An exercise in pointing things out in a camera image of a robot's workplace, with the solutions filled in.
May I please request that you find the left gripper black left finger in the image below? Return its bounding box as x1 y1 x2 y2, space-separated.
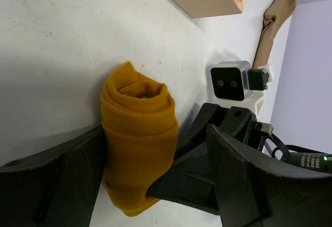
1 126 105 226

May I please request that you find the brown sock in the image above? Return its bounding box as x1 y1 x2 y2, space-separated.
253 0 297 69

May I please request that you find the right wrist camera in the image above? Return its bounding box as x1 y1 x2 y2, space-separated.
209 60 275 116

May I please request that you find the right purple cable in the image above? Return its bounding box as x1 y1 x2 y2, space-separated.
263 141 286 162

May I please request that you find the mustard yellow sock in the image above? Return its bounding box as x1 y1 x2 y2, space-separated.
100 62 178 217

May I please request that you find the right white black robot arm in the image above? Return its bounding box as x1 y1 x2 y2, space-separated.
174 103 331 173

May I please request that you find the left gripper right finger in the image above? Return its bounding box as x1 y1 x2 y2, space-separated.
147 125 331 226

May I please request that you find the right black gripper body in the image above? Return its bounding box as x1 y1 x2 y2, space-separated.
174 103 272 159

